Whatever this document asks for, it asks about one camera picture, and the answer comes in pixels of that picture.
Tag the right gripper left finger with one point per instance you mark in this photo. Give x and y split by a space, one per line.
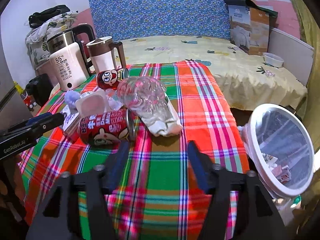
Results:
58 216

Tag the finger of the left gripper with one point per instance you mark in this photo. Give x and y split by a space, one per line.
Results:
41 127
29 122

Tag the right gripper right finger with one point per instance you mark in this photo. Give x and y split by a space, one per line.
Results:
256 216

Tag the purple milk carton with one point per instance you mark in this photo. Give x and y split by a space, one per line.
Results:
71 121

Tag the pink white small carton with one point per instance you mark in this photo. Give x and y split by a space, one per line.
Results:
282 173

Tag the white yogurt cup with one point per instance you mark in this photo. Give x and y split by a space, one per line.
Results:
92 103

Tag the red drink can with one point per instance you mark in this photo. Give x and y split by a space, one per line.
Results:
107 128

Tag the red cartoon face can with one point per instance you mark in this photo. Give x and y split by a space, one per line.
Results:
110 79

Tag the clear crushed plastic bottle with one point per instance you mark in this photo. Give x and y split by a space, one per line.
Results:
145 96

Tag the white paper bag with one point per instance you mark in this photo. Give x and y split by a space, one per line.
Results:
163 121

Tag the clear plastic cup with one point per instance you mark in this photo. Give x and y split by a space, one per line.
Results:
113 100

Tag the white trash bin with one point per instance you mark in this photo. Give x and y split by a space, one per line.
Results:
275 136

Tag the pink storage bin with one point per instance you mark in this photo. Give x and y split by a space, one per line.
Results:
46 68

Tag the cream electric kettle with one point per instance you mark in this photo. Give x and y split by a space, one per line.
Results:
68 58

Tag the red plaid tablecloth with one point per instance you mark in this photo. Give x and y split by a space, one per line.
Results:
158 197

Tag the pineapple print bedding pile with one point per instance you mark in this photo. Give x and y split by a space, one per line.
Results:
36 40

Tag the pink brown lidded mug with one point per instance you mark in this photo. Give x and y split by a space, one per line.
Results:
101 52

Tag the black clothing bundle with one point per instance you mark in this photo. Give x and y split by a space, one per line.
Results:
38 18

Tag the olive green curtain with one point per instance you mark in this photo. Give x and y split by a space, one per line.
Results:
308 22

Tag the yellow patterned bed sheet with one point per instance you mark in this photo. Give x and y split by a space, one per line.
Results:
245 80

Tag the white plastic bowl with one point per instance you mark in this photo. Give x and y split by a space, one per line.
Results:
273 60

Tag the white panel board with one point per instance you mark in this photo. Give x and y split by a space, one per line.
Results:
291 55

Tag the blue floral headboard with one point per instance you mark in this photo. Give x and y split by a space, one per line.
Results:
124 19

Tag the bedding product box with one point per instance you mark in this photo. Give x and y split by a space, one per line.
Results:
250 25

